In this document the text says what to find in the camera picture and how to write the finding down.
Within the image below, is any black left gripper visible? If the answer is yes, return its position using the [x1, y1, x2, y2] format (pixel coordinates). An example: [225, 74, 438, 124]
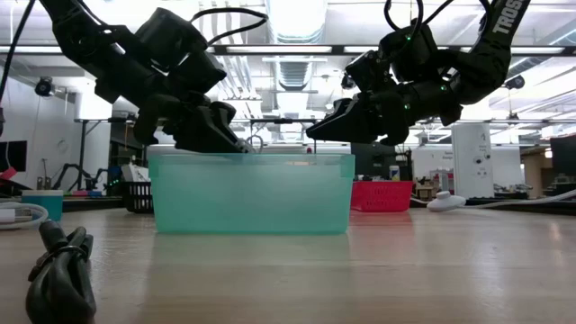
[94, 49, 253, 153]

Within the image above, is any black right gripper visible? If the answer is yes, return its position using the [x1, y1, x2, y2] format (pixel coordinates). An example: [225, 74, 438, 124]
[305, 49, 464, 148]

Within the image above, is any translucent teal plastic bin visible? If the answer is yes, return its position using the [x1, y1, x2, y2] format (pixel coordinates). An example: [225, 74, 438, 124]
[148, 153, 356, 235]

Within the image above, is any blue white power adapter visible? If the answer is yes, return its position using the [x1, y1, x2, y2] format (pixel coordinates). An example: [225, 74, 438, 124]
[21, 190, 64, 222]

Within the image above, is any black monitor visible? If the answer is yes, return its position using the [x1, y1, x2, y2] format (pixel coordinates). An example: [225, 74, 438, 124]
[549, 134, 576, 181]
[355, 142, 413, 182]

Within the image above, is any red plastic mesh basket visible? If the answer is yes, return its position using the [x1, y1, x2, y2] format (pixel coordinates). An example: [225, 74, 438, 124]
[350, 180, 414, 213]

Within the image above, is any black plastic mesh basket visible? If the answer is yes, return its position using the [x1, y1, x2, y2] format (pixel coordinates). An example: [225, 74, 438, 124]
[123, 181, 155, 214]

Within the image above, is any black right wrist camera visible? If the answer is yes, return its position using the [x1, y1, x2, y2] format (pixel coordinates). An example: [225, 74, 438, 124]
[380, 21, 446, 85]

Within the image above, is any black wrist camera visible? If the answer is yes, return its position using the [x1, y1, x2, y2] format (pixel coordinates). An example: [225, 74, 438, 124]
[380, 21, 446, 85]
[133, 6, 209, 76]

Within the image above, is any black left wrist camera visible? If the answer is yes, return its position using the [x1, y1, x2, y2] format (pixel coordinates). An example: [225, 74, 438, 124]
[133, 6, 209, 76]

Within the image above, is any black right camera cable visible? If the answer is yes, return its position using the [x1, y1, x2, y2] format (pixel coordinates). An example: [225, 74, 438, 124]
[383, 0, 492, 32]

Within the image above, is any black camera cable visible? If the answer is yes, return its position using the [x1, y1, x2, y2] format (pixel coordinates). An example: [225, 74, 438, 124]
[188, 6, 270, 46]
[383, 0, 492, 32]

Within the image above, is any silver ceiling air duct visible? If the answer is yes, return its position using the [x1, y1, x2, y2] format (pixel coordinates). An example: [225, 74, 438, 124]
[265, 0, 329, 141]

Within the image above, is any black left camera cable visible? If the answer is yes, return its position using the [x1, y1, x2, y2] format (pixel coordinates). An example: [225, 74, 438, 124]
[188, 6, 270, 46]

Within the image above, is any white round inline switch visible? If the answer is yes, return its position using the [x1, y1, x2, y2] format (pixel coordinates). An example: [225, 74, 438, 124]
[426, 190, 467, 212]

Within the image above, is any black wall screen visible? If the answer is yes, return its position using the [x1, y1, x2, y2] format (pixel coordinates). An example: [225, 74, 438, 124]
[0, 140, 28, 174]

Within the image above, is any white lamp cable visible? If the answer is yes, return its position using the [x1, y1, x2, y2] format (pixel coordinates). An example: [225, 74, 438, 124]
[409, 188, 576, 209]

